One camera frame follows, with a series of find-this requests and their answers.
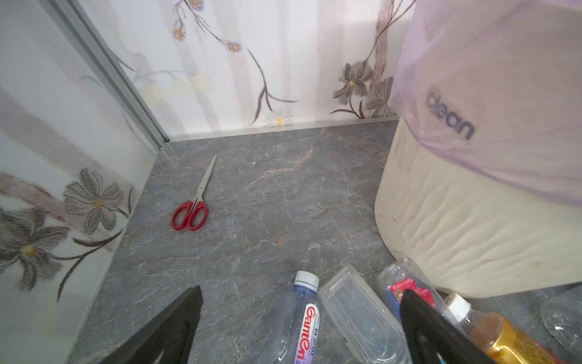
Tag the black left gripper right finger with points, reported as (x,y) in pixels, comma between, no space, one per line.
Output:
(431,338)

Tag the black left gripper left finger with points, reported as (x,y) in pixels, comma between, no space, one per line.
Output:
(168,337)

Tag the clear bottle purple label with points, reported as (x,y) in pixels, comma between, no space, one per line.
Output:
(295,328)

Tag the white ribbed waste bin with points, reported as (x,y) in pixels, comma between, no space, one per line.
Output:
(470,234)

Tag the pink plastic bin liner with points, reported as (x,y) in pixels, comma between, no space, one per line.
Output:
(495,87)

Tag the clear square bottle green band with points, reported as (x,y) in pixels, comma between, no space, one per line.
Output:
(372,332)

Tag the orange drink bottle red label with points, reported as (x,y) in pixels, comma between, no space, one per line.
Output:
(496,336)

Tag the clear bottle blue label upper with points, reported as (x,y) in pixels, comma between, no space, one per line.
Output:
(562,317)

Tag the red handled scissors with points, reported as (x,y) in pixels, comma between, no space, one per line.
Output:
(193,214)

